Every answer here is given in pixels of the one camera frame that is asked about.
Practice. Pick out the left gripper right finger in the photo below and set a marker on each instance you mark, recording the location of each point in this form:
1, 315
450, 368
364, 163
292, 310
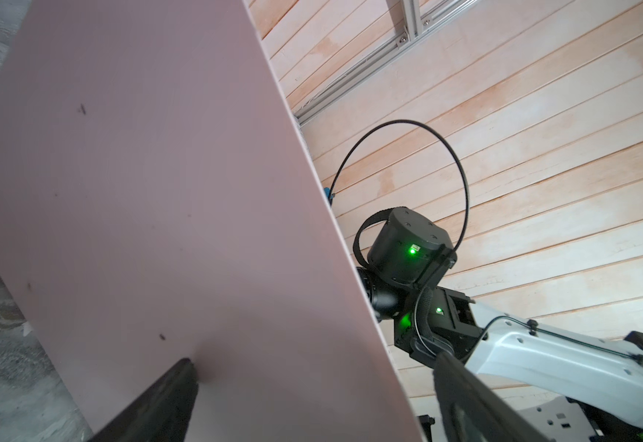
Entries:
471, 411

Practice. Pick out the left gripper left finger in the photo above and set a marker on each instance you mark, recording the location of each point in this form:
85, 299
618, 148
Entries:
162, 413

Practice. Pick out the pink file folder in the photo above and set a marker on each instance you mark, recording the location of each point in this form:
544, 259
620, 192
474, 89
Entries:
157, 203

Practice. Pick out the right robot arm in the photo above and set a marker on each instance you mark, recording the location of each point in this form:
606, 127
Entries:
401, 274

